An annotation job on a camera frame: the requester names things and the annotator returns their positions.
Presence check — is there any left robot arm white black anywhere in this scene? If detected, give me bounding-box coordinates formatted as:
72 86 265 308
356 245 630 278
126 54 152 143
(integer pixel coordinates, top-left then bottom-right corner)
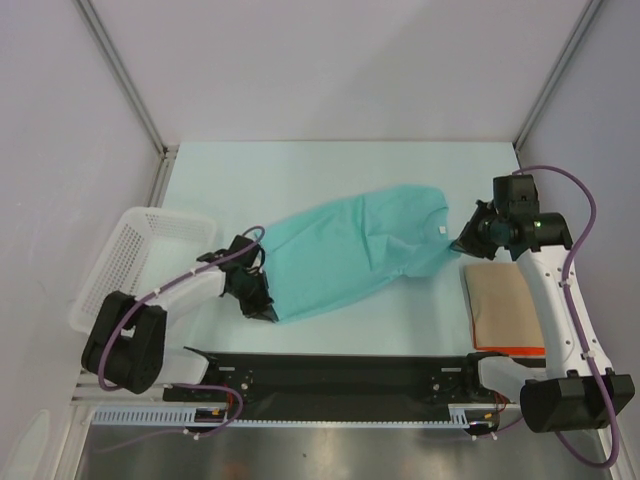
81 226 278 400

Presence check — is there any teal green t shirt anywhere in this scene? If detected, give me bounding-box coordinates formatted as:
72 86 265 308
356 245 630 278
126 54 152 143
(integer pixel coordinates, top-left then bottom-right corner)
261 185 458 323

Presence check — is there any left aluminium corner post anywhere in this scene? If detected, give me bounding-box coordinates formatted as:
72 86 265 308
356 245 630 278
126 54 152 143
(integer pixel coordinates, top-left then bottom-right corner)
73 0 179 207

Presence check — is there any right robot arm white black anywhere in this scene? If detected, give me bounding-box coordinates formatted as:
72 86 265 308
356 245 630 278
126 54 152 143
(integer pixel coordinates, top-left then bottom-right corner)
451 173 635 434

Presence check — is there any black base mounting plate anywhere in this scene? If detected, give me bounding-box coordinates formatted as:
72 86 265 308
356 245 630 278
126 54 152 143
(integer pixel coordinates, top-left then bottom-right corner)
163 353 507 424

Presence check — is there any right aluminium corner post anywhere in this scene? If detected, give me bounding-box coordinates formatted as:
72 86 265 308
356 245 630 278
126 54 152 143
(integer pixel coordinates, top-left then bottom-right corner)
512 0 608 156

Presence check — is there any folded beige t shirt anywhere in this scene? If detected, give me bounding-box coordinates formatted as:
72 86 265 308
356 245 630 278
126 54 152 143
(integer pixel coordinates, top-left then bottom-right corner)
464 263 540 327

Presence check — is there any white plastic laundry basket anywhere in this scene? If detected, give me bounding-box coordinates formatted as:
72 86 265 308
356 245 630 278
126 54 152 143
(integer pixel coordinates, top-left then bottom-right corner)
69 207 218 334

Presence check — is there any aluminium corner post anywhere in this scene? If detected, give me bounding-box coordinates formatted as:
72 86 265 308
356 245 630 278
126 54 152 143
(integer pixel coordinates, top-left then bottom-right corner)
73 0 179 207
512 0 608 156

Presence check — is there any white slotted cable duct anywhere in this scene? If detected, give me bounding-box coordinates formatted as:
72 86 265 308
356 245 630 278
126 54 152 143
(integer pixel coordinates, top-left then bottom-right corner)
90 404 515 430

